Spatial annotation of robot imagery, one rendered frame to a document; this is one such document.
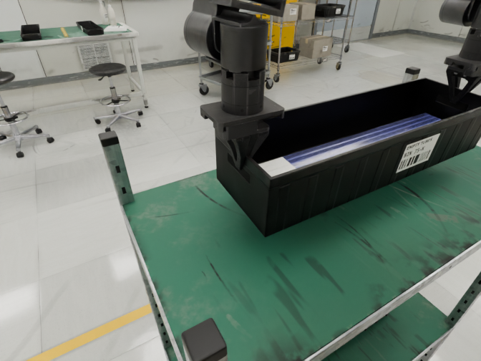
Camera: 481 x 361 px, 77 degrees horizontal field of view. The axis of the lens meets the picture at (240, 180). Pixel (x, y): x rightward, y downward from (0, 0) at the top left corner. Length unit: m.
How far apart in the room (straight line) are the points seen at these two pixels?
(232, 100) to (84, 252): 1.70
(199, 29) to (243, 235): 0.34
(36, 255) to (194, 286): 1.69
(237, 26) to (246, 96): 0.08
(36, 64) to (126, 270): 3.79
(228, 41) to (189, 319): 0.36
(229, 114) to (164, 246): 0.27
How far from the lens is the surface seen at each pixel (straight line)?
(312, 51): 4.90
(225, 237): 0.55
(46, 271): 2.00
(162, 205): 0.64
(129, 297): 1.70
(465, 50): 0.83
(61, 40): 3.45
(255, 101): 0.40
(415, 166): 0.68
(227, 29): 0.38
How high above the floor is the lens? 1.35
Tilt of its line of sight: 36 degrees down
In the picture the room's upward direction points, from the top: straight up
